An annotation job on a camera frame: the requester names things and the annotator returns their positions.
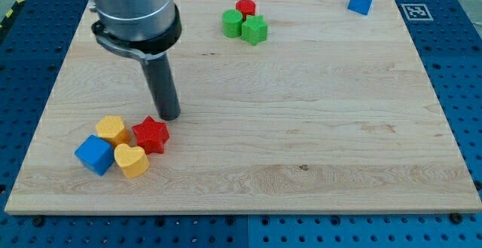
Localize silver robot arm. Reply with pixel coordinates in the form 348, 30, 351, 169
91, 0, 182, 60

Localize wooden board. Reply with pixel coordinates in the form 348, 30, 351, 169
5, 0, 481, 216

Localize green star block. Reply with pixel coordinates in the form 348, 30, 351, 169
241, 15, 268, 46

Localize red star block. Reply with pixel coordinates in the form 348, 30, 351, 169
132, 116, 169, 154

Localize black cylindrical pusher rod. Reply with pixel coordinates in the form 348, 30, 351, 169
142, 52, 181, 121

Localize green cylinder block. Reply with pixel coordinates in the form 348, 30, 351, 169
221, 9, 243, 38

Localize red cylinder block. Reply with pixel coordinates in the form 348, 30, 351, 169
235, 0, 256, 21

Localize yellow heart block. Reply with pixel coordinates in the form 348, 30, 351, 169
114, 143, 150, 179

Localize yellow hexagon block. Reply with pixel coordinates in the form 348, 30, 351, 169
95, 115, 131, 148

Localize blue cube block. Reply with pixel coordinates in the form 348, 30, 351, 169
75, 135, 114, 176

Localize blue pentagon block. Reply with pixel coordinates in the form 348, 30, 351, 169
347, 0, 373, 15

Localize white fiducial marker tag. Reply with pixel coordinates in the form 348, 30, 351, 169
401, 3, 433, 21

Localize yellow black hazard tape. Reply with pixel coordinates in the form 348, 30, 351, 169
1, 0, 27, 31

